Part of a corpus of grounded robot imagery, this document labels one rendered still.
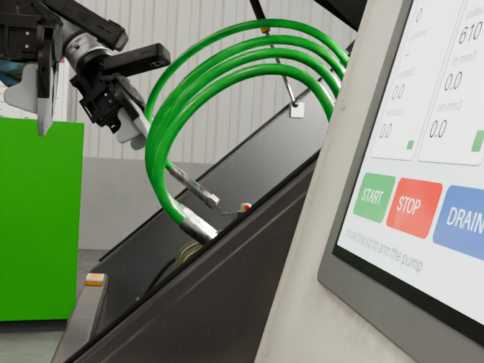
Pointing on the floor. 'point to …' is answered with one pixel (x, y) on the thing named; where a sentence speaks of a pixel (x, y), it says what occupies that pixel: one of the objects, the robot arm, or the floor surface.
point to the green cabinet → (39, 223)
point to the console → (342, 325)
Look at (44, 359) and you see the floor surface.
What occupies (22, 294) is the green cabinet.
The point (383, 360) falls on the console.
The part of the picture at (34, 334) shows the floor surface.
